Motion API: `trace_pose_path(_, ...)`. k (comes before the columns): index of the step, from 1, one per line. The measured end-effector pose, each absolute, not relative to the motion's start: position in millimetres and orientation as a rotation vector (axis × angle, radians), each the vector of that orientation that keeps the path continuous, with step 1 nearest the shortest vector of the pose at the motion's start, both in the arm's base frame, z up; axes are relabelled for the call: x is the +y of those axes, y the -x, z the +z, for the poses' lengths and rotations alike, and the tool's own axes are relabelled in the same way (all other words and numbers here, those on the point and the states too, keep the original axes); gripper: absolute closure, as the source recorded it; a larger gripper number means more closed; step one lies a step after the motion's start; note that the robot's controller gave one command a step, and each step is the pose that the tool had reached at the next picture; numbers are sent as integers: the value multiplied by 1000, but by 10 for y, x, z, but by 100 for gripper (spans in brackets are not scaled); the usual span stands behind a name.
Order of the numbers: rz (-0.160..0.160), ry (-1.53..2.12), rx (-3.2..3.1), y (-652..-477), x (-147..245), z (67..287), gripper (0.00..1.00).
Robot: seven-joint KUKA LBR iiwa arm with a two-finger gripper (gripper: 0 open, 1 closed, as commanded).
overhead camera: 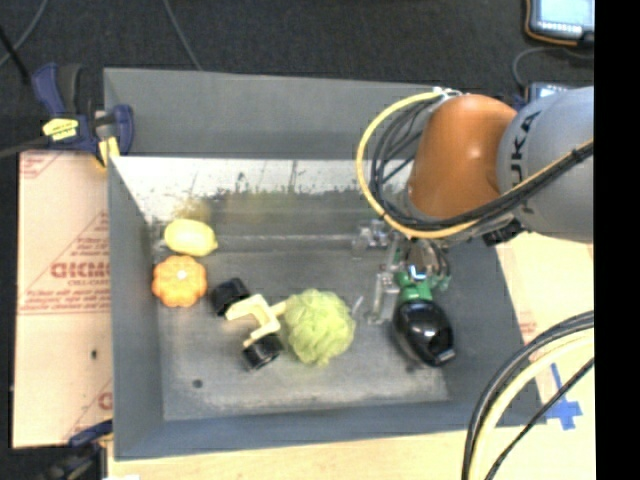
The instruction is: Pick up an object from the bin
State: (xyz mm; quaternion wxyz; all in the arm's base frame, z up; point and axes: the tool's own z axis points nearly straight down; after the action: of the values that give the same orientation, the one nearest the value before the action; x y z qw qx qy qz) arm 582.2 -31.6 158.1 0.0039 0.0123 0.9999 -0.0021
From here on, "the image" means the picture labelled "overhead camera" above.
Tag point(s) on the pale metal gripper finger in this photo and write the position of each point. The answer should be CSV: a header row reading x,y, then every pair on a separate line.
x,y
382,298
372,235

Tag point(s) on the black shiny rounded object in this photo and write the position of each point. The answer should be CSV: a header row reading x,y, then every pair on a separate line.
x,y
422,333

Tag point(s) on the green mesh bath sponge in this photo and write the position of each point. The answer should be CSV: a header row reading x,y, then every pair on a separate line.
x,y
317,327

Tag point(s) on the grey metal bin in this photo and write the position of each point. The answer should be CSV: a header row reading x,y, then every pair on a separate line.
x,y
310,398

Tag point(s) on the yellow toy lemon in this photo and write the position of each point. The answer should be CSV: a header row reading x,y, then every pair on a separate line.
x,y
190,237

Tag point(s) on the orange toy pumpkin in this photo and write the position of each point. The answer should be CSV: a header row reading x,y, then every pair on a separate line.
x,y
179,281

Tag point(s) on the brown cardboard board, red print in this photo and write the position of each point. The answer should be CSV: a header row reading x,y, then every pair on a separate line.
x,y
60,228

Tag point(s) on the black cylinder on white bracket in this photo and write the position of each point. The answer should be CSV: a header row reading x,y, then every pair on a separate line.
x,y
502,234

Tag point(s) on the cream bracket with black wheels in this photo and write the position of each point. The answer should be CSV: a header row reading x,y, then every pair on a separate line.
x,y
257,315

